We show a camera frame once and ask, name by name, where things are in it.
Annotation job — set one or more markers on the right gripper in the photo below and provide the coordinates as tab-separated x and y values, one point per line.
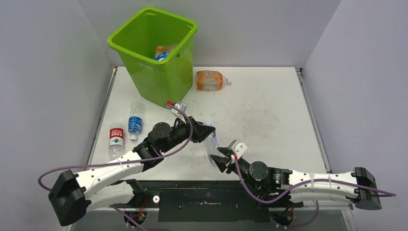
222	161

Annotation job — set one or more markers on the crushed orange label bottle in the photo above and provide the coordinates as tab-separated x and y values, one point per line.
160	49

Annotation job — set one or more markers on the large orange label bottle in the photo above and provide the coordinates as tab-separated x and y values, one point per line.
208	80

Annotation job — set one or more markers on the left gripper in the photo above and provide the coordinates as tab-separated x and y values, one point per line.
200	131

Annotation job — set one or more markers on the crushed clear purple-label bottle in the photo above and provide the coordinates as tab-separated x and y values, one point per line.
211	144

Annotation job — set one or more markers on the blue label clear bottle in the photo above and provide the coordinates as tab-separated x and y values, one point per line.
135	120

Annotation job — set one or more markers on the green plastic bin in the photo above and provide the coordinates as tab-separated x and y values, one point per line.
135	41

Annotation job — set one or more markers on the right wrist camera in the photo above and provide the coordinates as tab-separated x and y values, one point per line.
238	148

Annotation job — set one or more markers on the red label Nongfu bottle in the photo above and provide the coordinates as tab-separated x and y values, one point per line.
116	140

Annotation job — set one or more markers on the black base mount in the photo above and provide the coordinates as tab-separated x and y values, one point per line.
202	201

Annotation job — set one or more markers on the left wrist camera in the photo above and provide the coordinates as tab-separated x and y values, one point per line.
178	109

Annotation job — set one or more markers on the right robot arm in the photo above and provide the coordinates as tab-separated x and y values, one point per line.
282	187

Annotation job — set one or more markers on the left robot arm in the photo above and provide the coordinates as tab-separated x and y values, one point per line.
74	194

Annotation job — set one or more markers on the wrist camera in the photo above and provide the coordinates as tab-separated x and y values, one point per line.
238	148
178	109

